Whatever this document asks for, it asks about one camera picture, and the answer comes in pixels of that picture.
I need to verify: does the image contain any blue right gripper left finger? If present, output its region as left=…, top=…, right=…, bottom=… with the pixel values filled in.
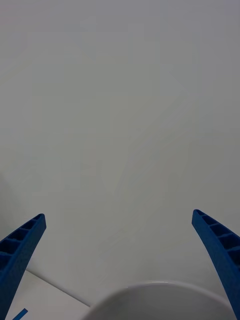
left=0, top=213, right=47, bottom=320

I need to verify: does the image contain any grey plastic waste bin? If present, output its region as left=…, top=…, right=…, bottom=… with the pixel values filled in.
left=82, top=280, right=232, bottom=320

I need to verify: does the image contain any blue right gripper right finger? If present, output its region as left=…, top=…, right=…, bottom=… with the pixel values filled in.
left=191, top=209, right=240, bottom=320

